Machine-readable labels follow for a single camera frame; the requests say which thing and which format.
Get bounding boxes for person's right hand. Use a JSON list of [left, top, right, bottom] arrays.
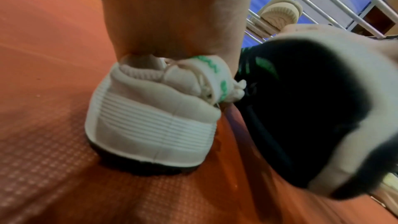
[[275, 23, 398, 56]]

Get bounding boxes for person's left hand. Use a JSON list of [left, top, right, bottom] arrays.
[[93, 0, 257, 76]]

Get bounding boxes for cream chunky sneaker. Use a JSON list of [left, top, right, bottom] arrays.
[[259, 0, 304, 26]]

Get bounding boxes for black green-striped sneaker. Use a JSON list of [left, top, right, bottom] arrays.
[[234, 32, 398, 200]]

